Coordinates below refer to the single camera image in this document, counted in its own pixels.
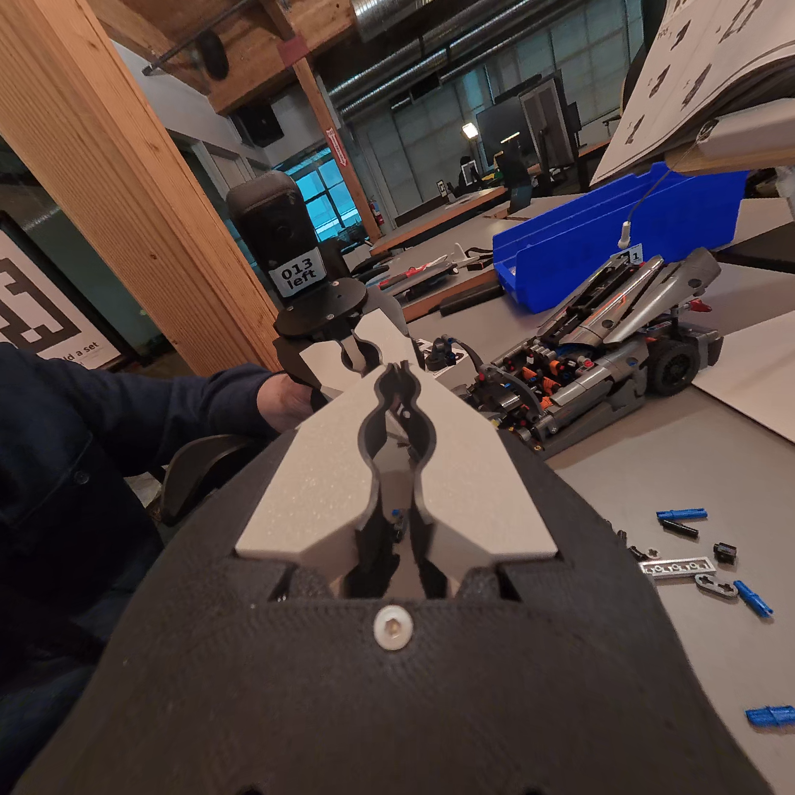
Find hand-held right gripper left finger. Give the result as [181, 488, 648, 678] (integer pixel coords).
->
[235, 365, 398, 600]

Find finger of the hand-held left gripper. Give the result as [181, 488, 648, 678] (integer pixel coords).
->
[298, 339, 375, 400]
[356, 311, 427, 373]

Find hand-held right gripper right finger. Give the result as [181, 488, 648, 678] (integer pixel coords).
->
[397, 360, 558, 600]

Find lego car model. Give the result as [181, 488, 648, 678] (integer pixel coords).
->
[410, 247, 724, 460]

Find scattered loose lego pieces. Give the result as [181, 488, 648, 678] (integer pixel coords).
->
[391, 508, 795, 729]

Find lego instruction booklet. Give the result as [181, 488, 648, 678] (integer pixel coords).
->
[590, 0, 795, 187]

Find person's left hand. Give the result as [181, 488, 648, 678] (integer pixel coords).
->
[258, 371, 328, 434]

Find window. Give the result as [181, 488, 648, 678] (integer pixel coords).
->
[273, 163, 361, 243]

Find toy space shuttle model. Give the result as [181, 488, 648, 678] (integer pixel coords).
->
[379, 243, 473, 289]

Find black office chair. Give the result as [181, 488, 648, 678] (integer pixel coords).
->
[158, 434, 268, 529]

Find wooden desk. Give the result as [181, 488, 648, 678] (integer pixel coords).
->
[371, 186, 507, 255]

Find blue storage bin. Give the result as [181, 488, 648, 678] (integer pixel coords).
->
[492, 163, 749, 314]

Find person's dark clothing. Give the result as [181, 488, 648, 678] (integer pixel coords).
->
[0, 342, 165, 783]

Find framed printed sign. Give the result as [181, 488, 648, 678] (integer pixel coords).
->
[0, 211, 140, 373]

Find black computer monitor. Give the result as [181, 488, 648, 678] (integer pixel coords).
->
[475, 71, 581, 181]

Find white book stand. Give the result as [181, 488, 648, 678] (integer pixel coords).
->
[665, 99, 795, 445]

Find black wall speaker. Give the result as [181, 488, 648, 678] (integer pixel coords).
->
[236, 102, 285, 149]

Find narrow wooden post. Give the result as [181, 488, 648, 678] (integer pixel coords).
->
[279, 37, 383, 243]

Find wide wooden post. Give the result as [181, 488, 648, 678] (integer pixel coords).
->
[0, 0, 280, 376]

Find thin wire with white tip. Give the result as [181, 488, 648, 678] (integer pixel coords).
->
[617, 121, 718, 251]

